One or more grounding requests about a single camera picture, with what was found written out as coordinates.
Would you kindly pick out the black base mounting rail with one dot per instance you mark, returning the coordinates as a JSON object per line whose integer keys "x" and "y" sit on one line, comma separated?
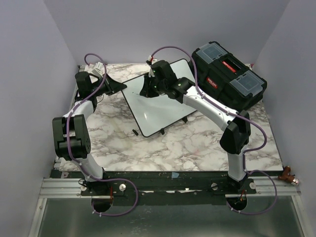
{"x": 169, "y": 188}

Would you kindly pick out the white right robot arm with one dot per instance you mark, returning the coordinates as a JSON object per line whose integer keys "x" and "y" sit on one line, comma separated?
{"x": 234, "y": 125}

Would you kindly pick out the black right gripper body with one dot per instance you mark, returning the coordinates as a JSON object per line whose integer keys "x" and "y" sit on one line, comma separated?
{"x": 152, "y": 89}

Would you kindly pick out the white framed whiteboard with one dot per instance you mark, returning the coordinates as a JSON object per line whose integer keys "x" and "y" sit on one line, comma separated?
{"x": 152, "y": 115}

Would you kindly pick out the aluminium frame rail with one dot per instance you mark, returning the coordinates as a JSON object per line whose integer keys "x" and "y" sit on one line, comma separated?
{"x": 60, "y": 184}

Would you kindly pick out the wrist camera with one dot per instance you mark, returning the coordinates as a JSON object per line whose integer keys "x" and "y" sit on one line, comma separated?
{"x": 151, "y": 61}
{"x": 95, "y": 69}

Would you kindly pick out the black red toolbox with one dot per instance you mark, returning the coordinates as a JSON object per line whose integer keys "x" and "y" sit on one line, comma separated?
{"x": 225, "y": 78}

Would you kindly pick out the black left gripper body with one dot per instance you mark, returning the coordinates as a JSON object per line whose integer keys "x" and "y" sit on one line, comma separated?
{"x": 104, "y": 88}

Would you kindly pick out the copper pipe fitting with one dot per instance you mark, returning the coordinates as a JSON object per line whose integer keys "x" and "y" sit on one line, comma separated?
{"x": 287, "y": 177}

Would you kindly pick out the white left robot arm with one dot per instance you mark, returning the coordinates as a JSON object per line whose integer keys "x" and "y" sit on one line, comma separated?
{"x": 70, "y": 133}

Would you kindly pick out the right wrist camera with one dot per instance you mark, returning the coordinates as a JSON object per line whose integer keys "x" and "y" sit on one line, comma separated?
{"x": 151, "y": 61}

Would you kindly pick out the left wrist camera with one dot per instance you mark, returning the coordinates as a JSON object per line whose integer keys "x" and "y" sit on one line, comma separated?
{"x": 95, "y": 69}

